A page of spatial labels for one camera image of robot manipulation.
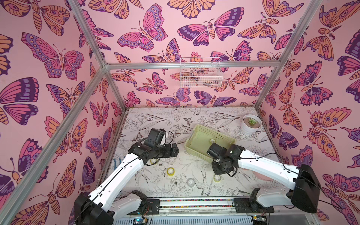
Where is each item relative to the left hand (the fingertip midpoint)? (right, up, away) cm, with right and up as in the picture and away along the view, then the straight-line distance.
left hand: (173, 150), depth 77 cm
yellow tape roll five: (+25, -18, +6) cm, 32 cm away
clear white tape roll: (+10, -20, +5) cm, 23 cm away
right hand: (+23, -13, 0) cm, 26 cm away
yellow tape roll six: (+26, +2, +21) cm, 33 cm away
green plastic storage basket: (+18, +4, +24) cm, 30 cm away
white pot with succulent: (+52, +13, +19) cm, 57 cm away
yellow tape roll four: (-2, -15, +8) cm, 17 cm away
